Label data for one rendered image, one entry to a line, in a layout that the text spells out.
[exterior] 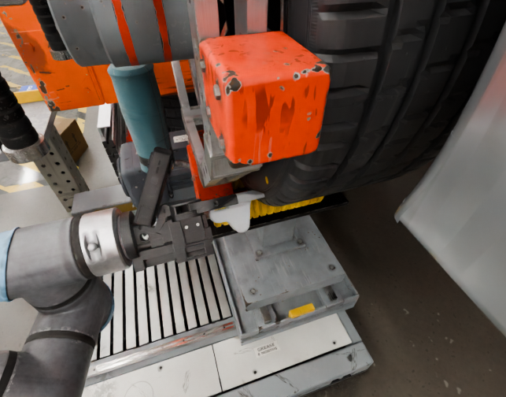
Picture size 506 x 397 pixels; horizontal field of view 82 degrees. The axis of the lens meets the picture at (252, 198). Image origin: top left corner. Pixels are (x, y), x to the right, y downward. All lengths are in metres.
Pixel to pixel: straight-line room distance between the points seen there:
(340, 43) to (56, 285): 0.43
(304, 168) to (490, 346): 1.02
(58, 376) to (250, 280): 0.50
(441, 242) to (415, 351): 0.86
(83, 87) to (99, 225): 0.67
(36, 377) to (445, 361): 1.02
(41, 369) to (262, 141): 0.40
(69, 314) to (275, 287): 0.50
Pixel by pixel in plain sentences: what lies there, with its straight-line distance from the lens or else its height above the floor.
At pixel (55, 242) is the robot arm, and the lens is 0.44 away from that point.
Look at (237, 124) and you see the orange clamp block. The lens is 0.20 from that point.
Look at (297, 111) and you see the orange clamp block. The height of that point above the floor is 0.86.
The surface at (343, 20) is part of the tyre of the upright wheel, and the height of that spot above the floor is 0.90.
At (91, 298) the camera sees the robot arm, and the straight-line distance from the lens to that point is 0.53.
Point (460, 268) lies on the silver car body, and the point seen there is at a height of 0.77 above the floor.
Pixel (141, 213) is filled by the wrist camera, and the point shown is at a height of 0.66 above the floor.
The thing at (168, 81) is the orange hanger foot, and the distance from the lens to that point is 1.03.
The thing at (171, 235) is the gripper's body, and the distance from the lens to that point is 0.42.
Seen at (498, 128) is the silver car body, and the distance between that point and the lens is 0.23.
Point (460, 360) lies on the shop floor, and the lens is 1.18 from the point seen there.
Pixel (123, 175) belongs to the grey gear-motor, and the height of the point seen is 0.39.
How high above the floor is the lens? 0.96
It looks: 45 degrees down
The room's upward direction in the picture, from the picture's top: straight up
